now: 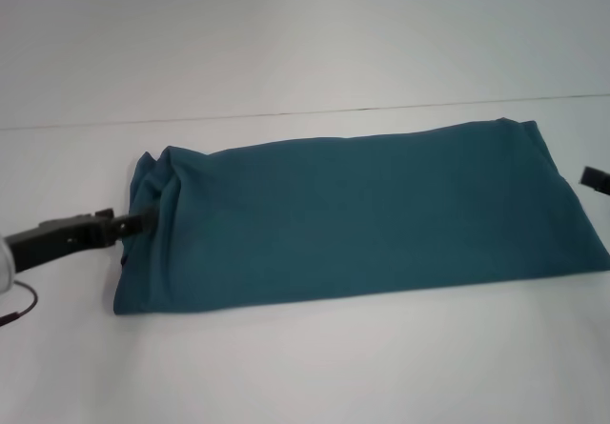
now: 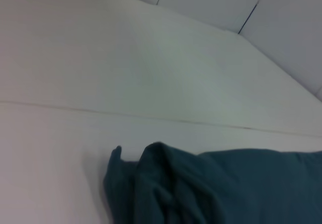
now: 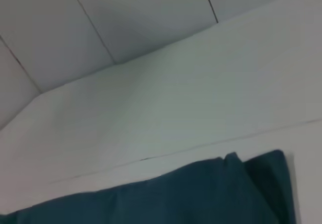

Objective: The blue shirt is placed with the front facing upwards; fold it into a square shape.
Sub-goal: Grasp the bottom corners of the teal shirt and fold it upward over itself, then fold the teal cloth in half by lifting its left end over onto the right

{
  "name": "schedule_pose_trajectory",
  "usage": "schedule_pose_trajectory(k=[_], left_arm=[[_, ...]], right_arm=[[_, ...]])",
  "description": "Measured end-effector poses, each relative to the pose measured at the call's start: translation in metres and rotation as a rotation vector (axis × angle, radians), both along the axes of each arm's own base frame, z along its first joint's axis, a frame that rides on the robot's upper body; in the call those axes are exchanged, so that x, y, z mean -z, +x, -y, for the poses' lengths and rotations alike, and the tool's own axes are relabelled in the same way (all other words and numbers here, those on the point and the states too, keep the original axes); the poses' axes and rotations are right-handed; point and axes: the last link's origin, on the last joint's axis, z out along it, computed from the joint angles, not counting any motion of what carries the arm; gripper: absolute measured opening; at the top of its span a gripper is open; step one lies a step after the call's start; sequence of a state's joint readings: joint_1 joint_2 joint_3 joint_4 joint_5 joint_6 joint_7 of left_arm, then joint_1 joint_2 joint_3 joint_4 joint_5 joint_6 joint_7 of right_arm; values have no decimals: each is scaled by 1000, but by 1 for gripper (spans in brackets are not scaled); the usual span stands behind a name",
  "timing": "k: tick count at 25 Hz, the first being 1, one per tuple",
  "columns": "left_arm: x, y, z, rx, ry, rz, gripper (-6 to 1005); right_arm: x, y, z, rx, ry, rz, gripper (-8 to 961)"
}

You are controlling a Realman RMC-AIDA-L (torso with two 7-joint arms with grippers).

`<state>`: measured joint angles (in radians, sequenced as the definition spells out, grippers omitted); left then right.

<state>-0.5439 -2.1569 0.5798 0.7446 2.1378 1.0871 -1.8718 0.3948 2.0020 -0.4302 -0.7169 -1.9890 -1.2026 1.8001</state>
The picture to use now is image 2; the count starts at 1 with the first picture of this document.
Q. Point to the teal t-shirt with pink print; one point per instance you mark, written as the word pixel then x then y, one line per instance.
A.
pixel 226 188

